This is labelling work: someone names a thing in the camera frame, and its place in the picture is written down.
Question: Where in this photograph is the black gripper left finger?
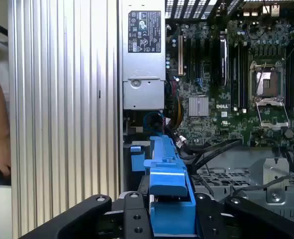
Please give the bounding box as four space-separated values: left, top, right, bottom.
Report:
19 191 154 239

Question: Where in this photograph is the black disk wire bundle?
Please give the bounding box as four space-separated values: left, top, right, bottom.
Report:
176 138 243 176

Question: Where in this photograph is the blue data wire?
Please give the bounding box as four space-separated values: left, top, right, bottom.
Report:
143 111 165 136

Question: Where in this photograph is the thin grey wire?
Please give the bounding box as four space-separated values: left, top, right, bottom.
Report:
232 175 293 198

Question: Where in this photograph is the metal disk bay cage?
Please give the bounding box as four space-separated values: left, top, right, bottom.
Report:
193 149 294 221

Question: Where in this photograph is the hard disk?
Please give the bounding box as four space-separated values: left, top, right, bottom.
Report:
130 135 196 237

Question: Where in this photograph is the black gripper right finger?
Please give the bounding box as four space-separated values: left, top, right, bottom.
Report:
195 192 294 239

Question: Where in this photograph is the small silver chipset heatsink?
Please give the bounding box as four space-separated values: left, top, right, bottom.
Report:
188 96 209 118

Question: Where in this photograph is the thin wire locking lever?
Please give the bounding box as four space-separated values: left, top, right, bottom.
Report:
255 62 267 97

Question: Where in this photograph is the green motherboard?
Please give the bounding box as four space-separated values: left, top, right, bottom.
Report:
165 21 294 148

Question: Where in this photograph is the open grey PC case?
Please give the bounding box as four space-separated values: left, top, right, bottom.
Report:
116 0 294 225

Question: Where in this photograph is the white expansion slot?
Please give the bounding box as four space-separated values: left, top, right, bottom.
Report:
177 34 184 76

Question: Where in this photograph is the yellow power wire bundle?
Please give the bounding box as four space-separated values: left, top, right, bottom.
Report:
169 96 185 131

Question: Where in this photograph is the silver power supply unit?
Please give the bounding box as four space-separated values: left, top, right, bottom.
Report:
121 0 166 111

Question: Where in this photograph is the person's bare hand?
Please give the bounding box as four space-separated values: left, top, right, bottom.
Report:
0 134 12 177

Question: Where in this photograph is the metal socket cover frame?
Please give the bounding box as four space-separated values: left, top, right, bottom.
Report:
255 98 290 129

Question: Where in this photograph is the CPU socket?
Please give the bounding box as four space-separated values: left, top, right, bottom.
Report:
250 60 286 100

